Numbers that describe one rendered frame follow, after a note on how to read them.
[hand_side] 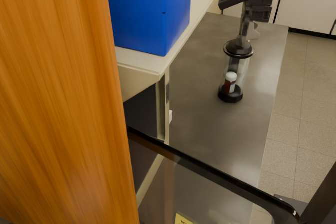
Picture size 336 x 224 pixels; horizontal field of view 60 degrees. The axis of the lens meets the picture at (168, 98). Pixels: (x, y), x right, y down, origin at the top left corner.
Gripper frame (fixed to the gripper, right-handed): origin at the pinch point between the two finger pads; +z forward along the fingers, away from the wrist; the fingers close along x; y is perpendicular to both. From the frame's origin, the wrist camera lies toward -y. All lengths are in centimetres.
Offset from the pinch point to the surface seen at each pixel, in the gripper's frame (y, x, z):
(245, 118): 5.5, -12.4, 25.8
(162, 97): -23.3, -29.7, 3.6
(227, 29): 0, 55, 26
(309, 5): 99, 227, 83
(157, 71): -18, -63, -31
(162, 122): -23.4, -29.7, 14.1
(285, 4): 75, 233, 86
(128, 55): -23, -60, -31
